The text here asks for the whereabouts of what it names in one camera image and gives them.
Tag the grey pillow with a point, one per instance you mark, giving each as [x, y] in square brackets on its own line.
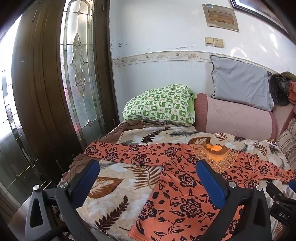
[240, 81]

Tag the stained glass door panel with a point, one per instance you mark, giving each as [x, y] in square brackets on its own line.
[79, 69]

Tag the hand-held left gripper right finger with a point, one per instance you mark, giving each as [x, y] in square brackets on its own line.
[210, 183]

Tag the leaf print blanket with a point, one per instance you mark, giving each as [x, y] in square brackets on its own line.
[111, 208]

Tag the green checked pillow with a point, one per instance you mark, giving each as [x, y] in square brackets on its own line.
[161, 104]

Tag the striped cushion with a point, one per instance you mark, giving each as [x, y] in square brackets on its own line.
[288, 146]

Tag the orange floral shirt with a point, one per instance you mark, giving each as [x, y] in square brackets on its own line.
[180, 185]

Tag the dark furry cushion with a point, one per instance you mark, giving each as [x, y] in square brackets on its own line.
[279, 89]

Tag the pink bolster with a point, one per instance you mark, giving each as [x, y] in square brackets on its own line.
[233, 118]

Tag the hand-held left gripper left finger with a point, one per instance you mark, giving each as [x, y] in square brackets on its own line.
[86, 178]

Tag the pink cushion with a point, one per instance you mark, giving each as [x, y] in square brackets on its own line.
[283, 118]

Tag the dark framed picture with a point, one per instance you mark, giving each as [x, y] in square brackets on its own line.
[266, 14]

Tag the brown bed sheet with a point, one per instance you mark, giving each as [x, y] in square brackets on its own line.
[129, 126]

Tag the orange cloth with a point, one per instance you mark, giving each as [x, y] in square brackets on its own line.
[292, 92]

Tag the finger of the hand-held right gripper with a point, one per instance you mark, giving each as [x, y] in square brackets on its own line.
[277, 190]

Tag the brown wooden door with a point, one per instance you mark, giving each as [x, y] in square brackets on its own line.
[41, 81]

